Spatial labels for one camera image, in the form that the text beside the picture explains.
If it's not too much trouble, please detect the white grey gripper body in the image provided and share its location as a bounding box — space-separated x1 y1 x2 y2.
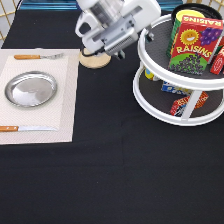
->
75 9 139 58

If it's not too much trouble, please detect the white two-tier lazy Susan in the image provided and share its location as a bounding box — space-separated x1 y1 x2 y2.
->
133 14 224 126

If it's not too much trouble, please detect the black ribbed bowl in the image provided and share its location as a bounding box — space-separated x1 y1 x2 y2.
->
171 3 222 22

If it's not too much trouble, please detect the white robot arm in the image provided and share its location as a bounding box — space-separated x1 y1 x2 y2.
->
75 0 161 58

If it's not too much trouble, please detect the round silver metal plate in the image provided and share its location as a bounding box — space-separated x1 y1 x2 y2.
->
4 71 57 108

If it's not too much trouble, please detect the round wooden coaster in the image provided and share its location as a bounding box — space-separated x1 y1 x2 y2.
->
79 48 111 69

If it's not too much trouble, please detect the blue yellow can lower tier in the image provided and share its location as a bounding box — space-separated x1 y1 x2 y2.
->
145 69 159 81

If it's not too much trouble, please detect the green yellow cylindrical can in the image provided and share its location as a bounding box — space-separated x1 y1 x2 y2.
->
166 9 204 57

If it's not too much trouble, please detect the beige woven placemat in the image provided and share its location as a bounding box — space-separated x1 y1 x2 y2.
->
0 49 79 145

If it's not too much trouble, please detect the red raisins box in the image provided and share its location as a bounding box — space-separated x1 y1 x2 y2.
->
169 15 223 75

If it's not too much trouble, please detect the red box lower tier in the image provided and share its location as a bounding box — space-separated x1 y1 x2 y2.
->
170 92 209 117

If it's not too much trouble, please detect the red butter box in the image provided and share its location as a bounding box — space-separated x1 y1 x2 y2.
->
210 46 224 75

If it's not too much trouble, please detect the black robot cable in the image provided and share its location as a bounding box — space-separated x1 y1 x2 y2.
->
79 46 108 58

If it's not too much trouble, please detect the wooden handled fork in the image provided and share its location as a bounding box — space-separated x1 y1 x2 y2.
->
14 53 64 60

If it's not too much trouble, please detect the wooden handled knife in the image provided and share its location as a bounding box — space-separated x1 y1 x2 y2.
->
0 126 57 132

